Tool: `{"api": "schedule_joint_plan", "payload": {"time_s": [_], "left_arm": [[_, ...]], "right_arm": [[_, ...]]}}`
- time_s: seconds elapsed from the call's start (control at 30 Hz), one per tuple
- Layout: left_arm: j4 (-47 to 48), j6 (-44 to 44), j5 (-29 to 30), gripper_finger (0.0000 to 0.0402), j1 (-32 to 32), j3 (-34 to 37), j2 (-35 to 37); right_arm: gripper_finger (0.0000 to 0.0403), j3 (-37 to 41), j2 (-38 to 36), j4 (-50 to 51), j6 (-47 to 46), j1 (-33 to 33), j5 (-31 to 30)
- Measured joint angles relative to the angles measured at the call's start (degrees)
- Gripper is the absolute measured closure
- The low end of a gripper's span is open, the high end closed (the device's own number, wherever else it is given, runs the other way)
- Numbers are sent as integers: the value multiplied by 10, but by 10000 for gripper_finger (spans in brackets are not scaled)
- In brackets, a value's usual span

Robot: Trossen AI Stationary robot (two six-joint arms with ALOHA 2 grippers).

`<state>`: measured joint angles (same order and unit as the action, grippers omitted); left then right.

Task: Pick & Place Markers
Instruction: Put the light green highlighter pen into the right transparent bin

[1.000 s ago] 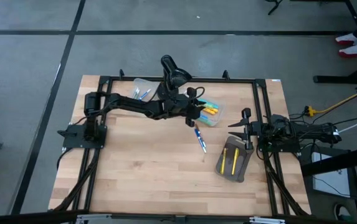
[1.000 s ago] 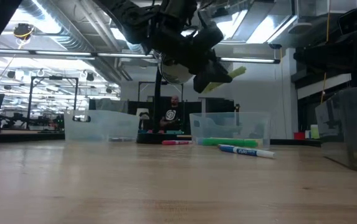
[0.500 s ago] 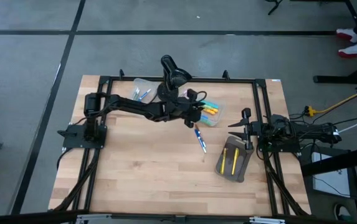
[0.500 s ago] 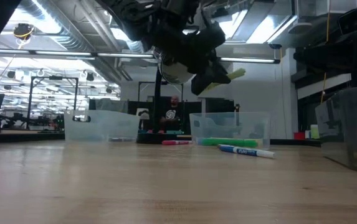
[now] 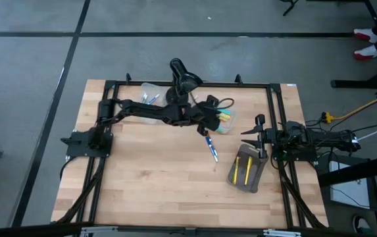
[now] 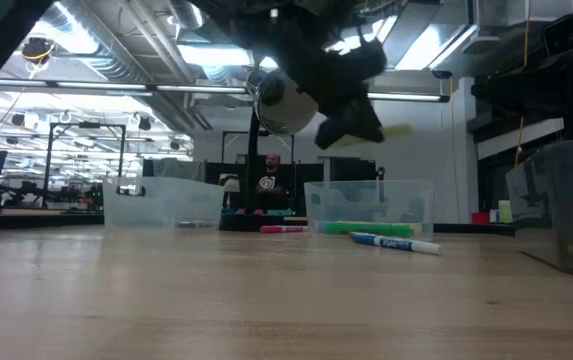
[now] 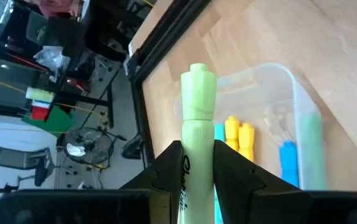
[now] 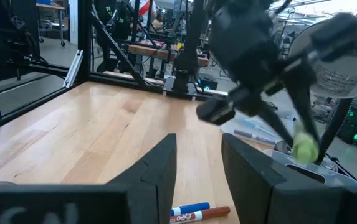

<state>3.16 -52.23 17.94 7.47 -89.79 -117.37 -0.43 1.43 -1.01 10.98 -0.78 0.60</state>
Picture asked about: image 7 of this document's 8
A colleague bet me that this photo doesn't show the light green highlighter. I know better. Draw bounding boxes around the light green highlighter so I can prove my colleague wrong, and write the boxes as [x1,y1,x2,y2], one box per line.
[177,63,218,224]

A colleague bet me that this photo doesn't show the floor fan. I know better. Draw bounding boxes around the floor fan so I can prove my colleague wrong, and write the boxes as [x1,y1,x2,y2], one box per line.
[60,126,115,166]

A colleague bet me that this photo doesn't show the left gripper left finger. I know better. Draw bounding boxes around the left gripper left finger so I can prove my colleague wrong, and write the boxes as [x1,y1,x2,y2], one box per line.
[120,139,186,224]

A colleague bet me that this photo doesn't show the black aluminium rig frame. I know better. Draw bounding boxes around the black aluminium rig frame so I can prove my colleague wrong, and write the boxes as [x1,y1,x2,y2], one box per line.
[126,0,212,169]

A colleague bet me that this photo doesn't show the grey office chair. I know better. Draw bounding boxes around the grey office chair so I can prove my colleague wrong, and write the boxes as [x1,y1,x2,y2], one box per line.
[0,146,56,187]

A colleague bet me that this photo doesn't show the green board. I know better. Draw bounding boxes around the green board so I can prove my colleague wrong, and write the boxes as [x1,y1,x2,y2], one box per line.
[21,105,75,134]

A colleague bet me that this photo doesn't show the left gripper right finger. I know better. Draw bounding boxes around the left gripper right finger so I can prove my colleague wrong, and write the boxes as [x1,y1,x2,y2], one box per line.
[214,139,313,224]

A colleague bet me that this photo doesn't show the clear plastic bin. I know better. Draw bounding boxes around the clear plastic bin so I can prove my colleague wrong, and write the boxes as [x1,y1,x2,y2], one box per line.
[173,62,327,191]

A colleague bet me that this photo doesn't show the red box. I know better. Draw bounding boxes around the red box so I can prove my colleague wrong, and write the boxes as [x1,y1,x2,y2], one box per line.
[30,105,50,121]

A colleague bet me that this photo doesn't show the person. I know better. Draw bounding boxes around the person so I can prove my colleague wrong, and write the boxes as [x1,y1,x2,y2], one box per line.
[25,0,85,18]

